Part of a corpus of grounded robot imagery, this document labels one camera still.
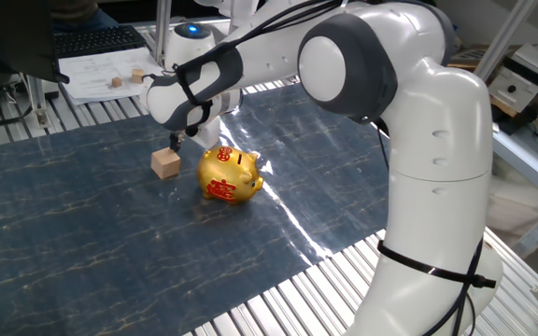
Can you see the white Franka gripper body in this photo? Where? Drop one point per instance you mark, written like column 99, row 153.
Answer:
column 208, row 135

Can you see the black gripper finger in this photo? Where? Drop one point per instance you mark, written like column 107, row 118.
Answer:
column 173, row 142
column 179, row 140

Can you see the small wooden cube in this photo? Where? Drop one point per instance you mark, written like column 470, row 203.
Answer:
column 137, row 76
column 165, row 163

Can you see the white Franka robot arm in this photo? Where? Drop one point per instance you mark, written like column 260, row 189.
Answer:
column 437, row 163

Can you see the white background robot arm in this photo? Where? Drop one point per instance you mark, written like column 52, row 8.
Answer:
column 243, row 11

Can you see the golden piggy bank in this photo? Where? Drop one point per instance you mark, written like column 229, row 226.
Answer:
column 227, row 179

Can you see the tiny wooden cube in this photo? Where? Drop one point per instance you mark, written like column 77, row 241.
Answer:
column 117, row 82

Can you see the white printed paper sheets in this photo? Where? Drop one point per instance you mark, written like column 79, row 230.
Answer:
column 91, row 74

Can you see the dark blue marble mat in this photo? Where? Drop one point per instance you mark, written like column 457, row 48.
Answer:
column 110, row 233

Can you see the black computer keyboard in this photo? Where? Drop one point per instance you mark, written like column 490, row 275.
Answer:
column 96, row 41

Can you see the person in blue jeans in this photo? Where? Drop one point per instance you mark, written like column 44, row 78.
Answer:
column 87, row 16

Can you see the black computer monitor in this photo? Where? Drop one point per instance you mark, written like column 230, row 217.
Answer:
column 12, row 32

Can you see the white box with black knob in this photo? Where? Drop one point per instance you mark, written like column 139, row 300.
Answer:
column 516, row 86

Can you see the aluminium frame post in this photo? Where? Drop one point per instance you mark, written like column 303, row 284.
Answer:
column 161, row 23
column 507, row 39

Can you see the short aluminium bracket post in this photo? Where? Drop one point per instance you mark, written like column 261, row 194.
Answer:
column 39, row 100

